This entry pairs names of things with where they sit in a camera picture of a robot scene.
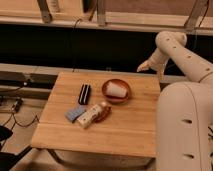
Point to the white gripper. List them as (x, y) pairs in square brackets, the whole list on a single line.
[(146, 65)]

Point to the wooden table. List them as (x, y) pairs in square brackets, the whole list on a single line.
[(128, 129)]

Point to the black power adapter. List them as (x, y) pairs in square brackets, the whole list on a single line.
[(16, 106)]

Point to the brown ceramic bowl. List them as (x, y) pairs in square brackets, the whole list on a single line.
[(113, 99)]

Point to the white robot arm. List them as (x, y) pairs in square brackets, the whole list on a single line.
[(184, 109)]

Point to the blue sponge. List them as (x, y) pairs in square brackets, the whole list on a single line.
[(73, 114)]

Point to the white cup in bowl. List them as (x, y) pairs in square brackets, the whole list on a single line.
[(115, 90)]

